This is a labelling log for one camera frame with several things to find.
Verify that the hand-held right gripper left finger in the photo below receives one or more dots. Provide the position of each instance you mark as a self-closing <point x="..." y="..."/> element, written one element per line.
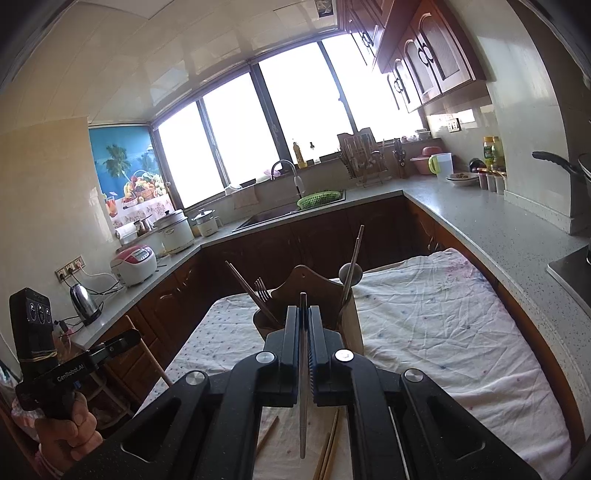
<point x="291" y="350"/>

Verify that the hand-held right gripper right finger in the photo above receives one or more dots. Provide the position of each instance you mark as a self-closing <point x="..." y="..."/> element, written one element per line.
<point x="318" y="350"/>

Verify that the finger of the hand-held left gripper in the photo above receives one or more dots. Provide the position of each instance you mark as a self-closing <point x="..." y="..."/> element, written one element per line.
<point x="115" y="344"/>

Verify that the wooden utensil holder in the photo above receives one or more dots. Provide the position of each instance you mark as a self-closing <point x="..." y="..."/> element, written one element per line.
<point x="318" y="286"/>

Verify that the metal fork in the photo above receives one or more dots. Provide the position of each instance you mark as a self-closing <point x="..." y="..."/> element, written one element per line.
<point x="262" y="290"/>

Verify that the wooden chopsticks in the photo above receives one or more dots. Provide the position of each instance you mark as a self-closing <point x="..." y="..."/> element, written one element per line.
<point x="244" y="288"/>

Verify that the metal spoon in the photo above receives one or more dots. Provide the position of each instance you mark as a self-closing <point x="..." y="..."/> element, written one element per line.
<point x="346" y="273"/>

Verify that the person's left forearm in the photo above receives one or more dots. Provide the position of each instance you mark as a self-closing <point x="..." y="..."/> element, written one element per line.
<point x="44" y="465"/>

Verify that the person's left hand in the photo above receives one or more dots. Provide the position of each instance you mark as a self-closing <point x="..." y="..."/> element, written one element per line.
<point x="69" y="438"/>

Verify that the wooden stool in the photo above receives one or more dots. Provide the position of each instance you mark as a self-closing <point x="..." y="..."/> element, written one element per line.
<point x="154" y="364"/>

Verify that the steel electric kettle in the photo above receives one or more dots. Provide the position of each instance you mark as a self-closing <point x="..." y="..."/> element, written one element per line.
<point x="85" y="302"/>

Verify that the white and red rice cooker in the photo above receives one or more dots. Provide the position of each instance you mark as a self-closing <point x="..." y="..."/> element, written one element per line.
<point x="134" y="265"/>

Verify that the wooden chopstick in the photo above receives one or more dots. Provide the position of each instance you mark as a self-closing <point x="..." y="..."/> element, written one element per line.
<point x="323" y="457"/>
<point x="333" y="434"/>
<point x="268" y="434"/>

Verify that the wooden base cabinets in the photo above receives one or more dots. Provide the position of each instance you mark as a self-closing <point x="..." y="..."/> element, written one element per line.
<point x="286" y="244"/>

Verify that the paper towel roll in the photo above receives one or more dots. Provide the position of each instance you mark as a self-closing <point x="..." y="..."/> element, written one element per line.
<point x="124" y="233"/>

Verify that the floral white tablecloth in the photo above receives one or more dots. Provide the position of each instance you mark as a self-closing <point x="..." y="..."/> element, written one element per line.
<point x="438" y="323"/>

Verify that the white slow cooker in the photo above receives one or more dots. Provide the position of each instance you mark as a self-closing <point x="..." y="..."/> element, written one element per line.
<point x="175" y="233"/>

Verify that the steel kitchen sink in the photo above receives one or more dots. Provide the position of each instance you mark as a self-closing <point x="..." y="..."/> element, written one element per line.
<point x="272" y="217"/>

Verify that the small white electric pot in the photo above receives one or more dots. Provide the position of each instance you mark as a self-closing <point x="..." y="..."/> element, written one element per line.
<point x="207" y="226"/>

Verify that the green plastic colander basket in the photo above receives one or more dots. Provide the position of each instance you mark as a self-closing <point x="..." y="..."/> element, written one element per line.
<point x="318" y="199"/>

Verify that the white dish cloth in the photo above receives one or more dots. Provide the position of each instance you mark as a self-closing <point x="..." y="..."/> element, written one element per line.
<point x="245" y="198"/>

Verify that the chrome kitchen faucet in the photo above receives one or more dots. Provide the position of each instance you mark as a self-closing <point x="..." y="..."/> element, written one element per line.
<point x="299" y="184"/>

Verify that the yellow bottle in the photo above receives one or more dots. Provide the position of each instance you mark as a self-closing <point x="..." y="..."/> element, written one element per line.
<point x="300" y="157"/>

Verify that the dish drying rack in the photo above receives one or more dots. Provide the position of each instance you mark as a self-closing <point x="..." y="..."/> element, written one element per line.
<point x="364" y="157"/>

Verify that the knife block with scissors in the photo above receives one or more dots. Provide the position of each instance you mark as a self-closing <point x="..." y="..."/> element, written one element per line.
<point x="400" y="161"/>

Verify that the grey speckled kitchen countertop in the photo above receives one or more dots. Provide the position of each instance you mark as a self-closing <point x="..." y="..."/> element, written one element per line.
<point x="485" y="221"/>

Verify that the pink plastic basin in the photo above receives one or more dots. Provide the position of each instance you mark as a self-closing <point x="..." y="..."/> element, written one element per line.
<point x="422" y="161"/>

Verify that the shallow bowl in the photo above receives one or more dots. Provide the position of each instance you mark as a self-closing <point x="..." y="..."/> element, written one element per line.
<point x="461" y="180"/>

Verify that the kitchen window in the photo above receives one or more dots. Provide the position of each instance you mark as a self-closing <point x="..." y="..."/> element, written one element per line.
<point x="240" y="129"/>

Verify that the spice jar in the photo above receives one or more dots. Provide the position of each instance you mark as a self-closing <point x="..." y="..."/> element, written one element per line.
<point x="483" y="181"/>
<point x="501" y="184"/>
<point x="491" y="183"/>

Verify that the dark eggplant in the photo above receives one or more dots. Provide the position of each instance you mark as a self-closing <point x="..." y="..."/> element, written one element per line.
<point x="476" y="164"/>

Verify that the cooking oil bottle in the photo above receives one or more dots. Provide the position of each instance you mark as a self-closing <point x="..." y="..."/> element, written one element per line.
<point x="498" y="154"/>
<point x="488" y="154"/>

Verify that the gas stove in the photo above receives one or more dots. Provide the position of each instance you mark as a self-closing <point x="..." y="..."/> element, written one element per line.
<point x="572" y="270"/>

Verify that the black wok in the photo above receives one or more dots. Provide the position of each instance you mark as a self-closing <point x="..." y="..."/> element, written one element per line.
<point x="554" y="159"/>

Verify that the range hood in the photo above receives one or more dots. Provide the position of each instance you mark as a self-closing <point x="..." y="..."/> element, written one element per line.
<point x="568" y="69"/>

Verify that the wall power outlet strip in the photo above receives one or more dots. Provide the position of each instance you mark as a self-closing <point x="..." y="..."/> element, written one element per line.
<point x="69" y="270"/>

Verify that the tropical fruit wall poster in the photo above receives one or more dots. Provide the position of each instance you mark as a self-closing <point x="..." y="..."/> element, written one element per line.
<point x="120" y="157"/>

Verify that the small wall socket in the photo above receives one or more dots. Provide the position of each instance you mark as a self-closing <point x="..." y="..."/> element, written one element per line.
<point x="454" y="125"/>

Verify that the wooden wall cabinets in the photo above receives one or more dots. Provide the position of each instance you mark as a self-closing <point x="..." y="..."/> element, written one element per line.
<point x="429" y="50"/>

